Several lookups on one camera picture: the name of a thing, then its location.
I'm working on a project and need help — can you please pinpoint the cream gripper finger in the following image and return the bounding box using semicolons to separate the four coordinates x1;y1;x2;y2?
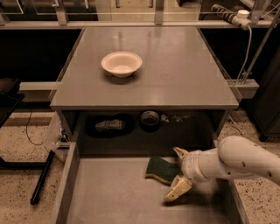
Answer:
164;175;193;202
173;147;189;160

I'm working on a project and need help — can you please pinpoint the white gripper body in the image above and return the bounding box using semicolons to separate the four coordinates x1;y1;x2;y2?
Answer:
181;150;208;183

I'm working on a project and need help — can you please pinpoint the green and yellow sponge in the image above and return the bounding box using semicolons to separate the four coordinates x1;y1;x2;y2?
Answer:
145;157;179;186

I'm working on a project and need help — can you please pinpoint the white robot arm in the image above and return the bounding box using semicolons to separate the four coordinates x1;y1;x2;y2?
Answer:
164;136;280;202

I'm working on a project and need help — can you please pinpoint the open grey top drawer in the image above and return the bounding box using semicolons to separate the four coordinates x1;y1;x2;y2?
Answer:
50;143;249;224

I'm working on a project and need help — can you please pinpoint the grey cabinet with counter top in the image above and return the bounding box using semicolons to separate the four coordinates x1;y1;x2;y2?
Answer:
51;27;238;157

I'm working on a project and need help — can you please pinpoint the small crumpled debris in cabinet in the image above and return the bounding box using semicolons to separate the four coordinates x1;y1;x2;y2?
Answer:
160;114;190;123

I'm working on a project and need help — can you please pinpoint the roll of tape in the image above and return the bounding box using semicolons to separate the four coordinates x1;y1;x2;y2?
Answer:
140;110;159;126

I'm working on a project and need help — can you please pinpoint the grey crumpled object in cabinet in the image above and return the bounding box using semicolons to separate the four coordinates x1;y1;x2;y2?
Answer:
95;119;125;131

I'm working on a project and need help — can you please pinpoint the white bowl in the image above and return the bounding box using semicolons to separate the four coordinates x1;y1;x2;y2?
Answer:
101;52;143;78

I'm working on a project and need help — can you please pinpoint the black table leg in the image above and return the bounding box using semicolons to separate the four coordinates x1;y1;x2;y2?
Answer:
30;150;55;205

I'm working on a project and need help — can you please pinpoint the black desk left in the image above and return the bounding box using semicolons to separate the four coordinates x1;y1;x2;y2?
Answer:
0;78;25;128

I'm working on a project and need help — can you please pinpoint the white cable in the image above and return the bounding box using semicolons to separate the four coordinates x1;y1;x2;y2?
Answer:
227;25;254;138

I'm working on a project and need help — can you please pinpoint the metal rail frame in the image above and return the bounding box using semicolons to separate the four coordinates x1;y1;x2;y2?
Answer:
0;0;280;29

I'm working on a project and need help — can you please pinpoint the black thin cable on floor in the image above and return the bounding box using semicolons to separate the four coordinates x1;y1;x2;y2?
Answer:
25;108;45;147

